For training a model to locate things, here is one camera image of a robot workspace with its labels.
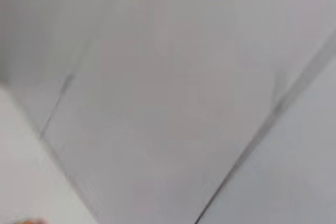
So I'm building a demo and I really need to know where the orange striped bread roll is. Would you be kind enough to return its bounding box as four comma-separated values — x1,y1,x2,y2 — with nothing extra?
12,218,46,224

